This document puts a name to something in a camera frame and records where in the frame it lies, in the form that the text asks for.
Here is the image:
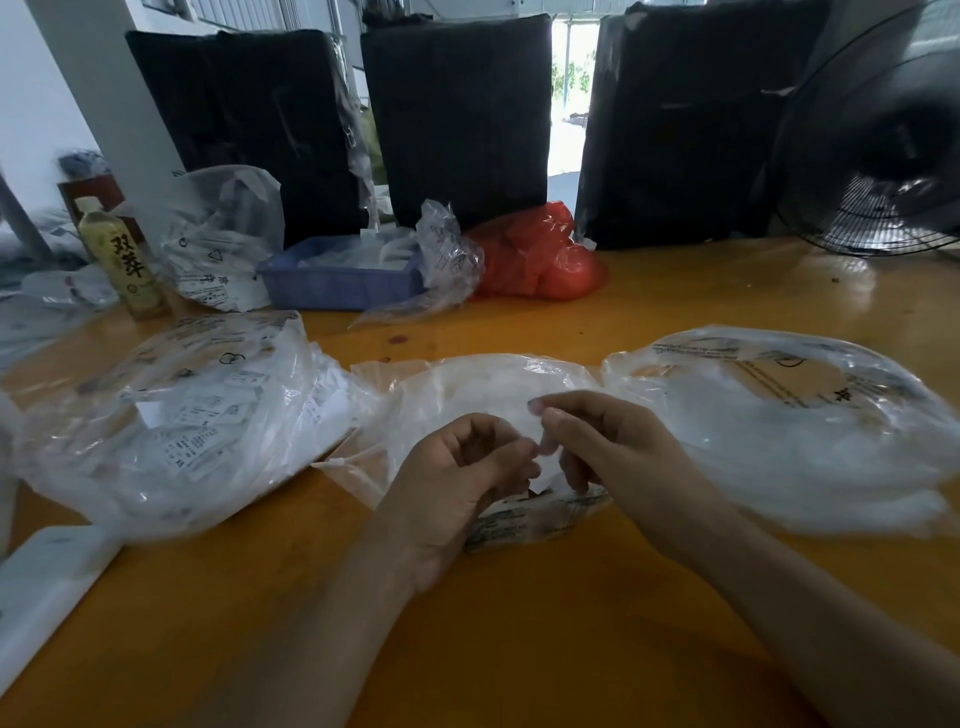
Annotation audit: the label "person's right hand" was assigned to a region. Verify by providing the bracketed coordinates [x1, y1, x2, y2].
[527, 389, 700, 564]

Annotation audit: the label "person's left hand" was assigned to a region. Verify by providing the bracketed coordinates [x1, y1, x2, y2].
[372, 411, 543, 599]

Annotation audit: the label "small clear plastic bag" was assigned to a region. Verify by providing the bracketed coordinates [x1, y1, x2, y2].
[313, 352, 620, 555]

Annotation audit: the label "person's right forearm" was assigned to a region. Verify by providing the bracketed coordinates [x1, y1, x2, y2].
[660, 517, 960, 728]

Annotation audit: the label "person's left forearm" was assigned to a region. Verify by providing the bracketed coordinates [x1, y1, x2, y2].
[174, 571, 421, 728]

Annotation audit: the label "red plastic bag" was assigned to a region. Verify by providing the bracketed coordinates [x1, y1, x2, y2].
[465, 201, 609, 303]

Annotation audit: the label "crumpled clear printed bag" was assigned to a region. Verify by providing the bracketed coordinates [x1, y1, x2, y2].
[348, 198, 485, 331]

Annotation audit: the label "large clear bag with tubing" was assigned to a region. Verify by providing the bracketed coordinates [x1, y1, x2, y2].
[602, 324, 960, 538]

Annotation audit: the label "white tubing parts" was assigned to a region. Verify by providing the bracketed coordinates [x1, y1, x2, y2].
[296, 180, 421, 273]

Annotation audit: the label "blue plastic tray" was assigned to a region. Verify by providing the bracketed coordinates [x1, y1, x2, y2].
[256, 234, 427, 312]

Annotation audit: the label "clear bag of labelled packets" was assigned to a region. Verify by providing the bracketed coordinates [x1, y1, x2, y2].
[13, 309, 361, 543]

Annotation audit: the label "black wrapped bundle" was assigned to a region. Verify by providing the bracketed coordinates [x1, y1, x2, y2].
[360, 12, 555, 232]
[573, 0, 834, 251]
[124, 28, 369, 247]

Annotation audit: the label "clear bag with white print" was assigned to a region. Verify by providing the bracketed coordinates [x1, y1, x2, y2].
[135, 165, 286, 314]

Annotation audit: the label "yellow tea bottle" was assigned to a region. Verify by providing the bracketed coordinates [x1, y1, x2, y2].
[72, 196, 172, 321]

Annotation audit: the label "black electric fan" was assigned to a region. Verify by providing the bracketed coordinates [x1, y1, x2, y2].
[768, 0, 960, 258]

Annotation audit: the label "white flat box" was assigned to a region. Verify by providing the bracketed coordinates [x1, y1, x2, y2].
[0, 525, 125, 695]

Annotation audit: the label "heap of clear plastic wrap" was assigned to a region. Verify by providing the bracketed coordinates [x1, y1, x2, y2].
[0, 217, 121, 369]

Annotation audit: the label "white pillar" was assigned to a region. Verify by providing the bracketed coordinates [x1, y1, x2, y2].
[24, 0, 187, 249]

